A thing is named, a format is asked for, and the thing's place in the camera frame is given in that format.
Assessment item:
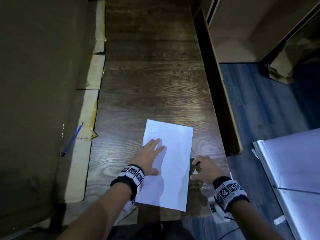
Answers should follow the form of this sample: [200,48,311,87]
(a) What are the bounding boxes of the person's left hand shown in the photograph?
[129,138,166,176]

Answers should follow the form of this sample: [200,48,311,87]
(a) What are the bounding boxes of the person's right hand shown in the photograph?
[189,156,222,185]

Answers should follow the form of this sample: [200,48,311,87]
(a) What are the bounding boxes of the white paper sheet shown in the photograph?
[134,119,194,212]

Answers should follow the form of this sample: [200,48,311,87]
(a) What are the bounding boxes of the person's left forearm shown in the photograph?
[56,182,132,240]

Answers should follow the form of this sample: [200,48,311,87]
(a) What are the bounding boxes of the person's right forearm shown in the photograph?
[229,200,288,240]

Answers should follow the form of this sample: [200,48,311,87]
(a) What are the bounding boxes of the person's dark trousers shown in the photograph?
[110,220,195,240]

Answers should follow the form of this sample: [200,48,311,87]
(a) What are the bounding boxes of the black white marker wristband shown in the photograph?
[110,164,146,213]
[209,176,250,223]

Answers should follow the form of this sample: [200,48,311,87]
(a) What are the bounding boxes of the blue pencil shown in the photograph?
[61,122,84,157]

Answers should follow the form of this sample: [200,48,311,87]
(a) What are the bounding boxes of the white panel with metal edge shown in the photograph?
[252,128,320,240]

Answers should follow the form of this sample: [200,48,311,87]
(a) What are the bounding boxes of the brown cardboard box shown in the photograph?
[0,0,108,233]

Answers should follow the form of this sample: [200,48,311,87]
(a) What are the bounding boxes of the tan wooden cabinet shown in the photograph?
[200,0,320,64]

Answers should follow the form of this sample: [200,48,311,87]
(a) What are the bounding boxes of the thin black cable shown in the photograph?
[215,216,242,235]

